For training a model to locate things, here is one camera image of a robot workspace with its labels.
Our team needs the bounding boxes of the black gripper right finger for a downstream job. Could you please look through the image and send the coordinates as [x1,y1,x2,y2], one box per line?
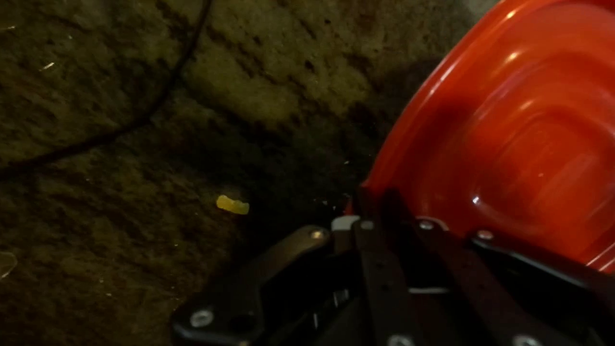
[354,190,615,346]

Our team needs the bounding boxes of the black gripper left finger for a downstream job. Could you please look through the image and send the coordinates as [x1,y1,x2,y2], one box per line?
[170,213,362,346]

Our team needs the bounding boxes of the red lidded plastic container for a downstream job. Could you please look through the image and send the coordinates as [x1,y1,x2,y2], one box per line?
[348,0,615,277]

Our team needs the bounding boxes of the small yellow snack piece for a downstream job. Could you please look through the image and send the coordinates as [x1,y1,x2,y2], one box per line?
[214,192,252,217]

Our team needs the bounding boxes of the thin dark cord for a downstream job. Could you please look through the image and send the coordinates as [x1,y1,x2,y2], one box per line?
[0,0,218,179]

